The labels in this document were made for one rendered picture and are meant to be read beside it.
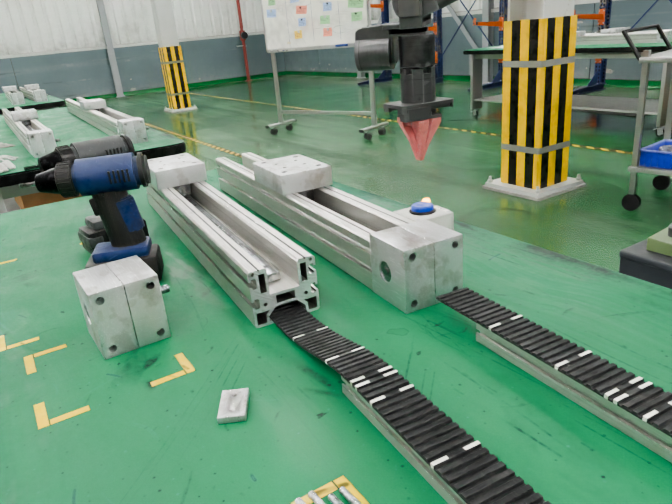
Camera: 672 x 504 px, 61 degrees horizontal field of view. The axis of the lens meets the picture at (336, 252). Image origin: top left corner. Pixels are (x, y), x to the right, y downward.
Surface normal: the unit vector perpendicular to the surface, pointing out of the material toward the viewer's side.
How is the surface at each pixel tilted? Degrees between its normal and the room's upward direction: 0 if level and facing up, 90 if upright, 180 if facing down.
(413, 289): 90
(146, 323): 90
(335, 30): 90
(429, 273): 90
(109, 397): 0
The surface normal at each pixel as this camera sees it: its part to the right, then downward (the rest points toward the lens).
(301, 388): -0.09, -0.93
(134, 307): 0.56, 0.25
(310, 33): -0.61, 0.34
